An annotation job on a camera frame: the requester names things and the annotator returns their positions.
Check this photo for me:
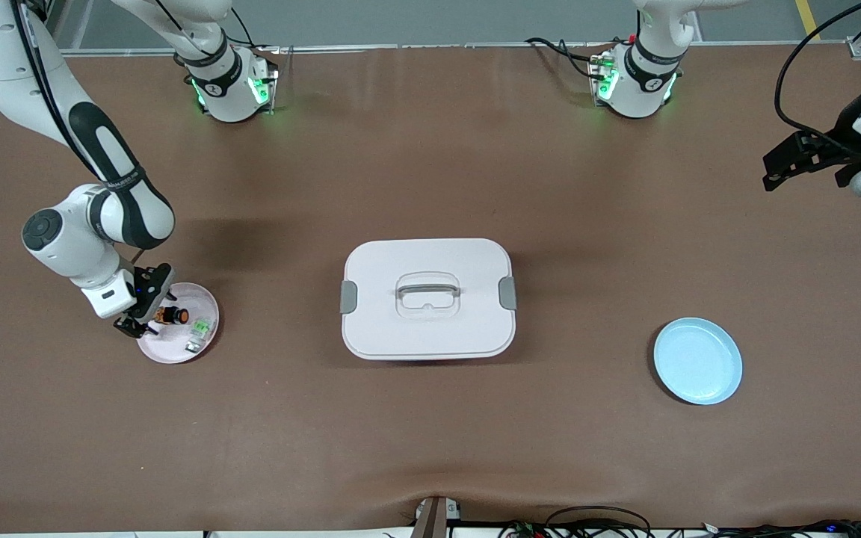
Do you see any pink round plate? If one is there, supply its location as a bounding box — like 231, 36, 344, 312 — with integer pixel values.
137, 282, 220, 365

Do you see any light blue round plate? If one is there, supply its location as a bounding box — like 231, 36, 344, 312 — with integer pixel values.
653, 317, 744, 406

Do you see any white lidded storage box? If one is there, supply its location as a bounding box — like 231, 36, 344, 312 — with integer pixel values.
339, 238, 519, 362

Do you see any brown table mat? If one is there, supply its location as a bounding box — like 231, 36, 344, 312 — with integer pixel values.
0, 43, 861, 535

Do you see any green push-button switch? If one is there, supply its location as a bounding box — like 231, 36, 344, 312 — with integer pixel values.
185, 317, 216, 353

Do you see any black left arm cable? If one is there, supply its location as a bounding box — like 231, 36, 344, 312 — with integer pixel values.
774, 0, 861, 150

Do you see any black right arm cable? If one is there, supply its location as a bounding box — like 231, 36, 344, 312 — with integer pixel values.
12, 0, 147, 266

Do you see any grey box lid handle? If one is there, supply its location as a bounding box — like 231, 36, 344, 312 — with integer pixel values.
396, 273, 462, 315

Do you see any black arm base cable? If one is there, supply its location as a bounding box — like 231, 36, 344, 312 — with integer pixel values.
525, 36, 603, 81

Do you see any grey metal bracket post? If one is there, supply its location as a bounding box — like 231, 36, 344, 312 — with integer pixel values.
414, 495, 463, 538

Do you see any tangled black cable bundle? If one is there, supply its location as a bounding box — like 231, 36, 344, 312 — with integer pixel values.
700, 519, 861, 538

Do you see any silver table edge rail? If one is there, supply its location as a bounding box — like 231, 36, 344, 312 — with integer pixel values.
57, 41, 861, 59

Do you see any black looped cable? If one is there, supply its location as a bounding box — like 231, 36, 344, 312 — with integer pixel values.
545, 506, 653, 538

